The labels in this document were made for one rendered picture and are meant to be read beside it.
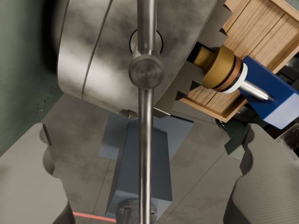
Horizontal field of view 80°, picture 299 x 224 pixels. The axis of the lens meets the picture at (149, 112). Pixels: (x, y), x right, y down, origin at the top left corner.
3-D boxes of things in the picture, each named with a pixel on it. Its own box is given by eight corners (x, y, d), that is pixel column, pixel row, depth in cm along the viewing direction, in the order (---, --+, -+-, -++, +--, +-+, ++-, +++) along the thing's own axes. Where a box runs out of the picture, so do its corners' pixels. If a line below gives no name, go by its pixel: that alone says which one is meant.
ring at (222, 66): (179, 85, 33) (219, 105, 35) (213, 38, 28) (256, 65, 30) (175, 65, 40) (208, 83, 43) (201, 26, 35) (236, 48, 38)
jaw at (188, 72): (142, 53, 33) (119, 111, 30) (152, 38, 29) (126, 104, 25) (191, 79, 36) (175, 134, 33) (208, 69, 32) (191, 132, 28)
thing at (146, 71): (136, 29, 20) (127, 54, 10) (155, 30, 20) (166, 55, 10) (136, 50, 21) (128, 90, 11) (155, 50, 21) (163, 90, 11)
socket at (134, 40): (131, 23, 20) (129, 26, 17) (161, 24, 20) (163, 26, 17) (131, 54, 21) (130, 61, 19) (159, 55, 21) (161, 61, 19)
